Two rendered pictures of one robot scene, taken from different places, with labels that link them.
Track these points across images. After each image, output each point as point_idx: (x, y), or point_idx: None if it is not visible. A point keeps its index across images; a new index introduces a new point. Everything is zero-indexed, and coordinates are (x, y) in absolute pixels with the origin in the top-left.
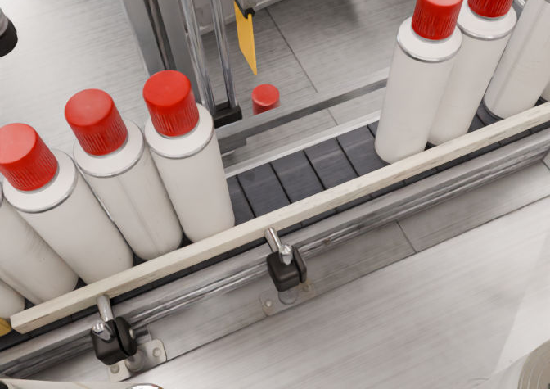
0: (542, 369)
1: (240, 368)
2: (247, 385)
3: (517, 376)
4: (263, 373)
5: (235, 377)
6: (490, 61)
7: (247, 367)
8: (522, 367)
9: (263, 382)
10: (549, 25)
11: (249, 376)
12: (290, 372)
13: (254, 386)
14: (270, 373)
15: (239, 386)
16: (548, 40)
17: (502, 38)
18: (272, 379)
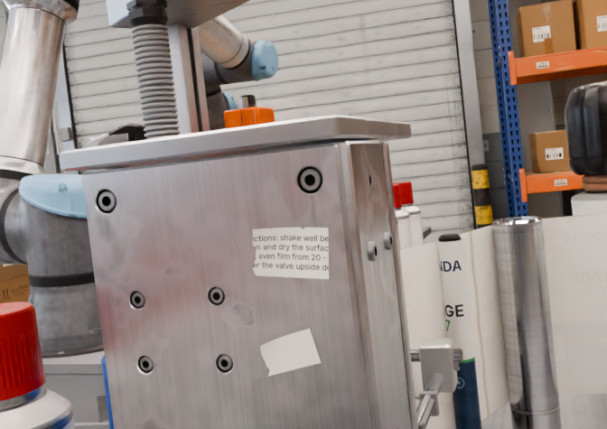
0: (583, 195)
1: (483, 424)
2: (501, 424)
3: (582, 204)
4: (498, 416)
5: (489, 426)
6: (399, 244)
7: (486, 421)
8: (578, 200)
9: (506, 418)
10: (401, 233)
11: (494, 422)
12: (508, 408)
13: (505, 422)
14: (500, 415)
15: (499, 426)
16: (405, 244)
17: (397, 223)
18: (507, 415)
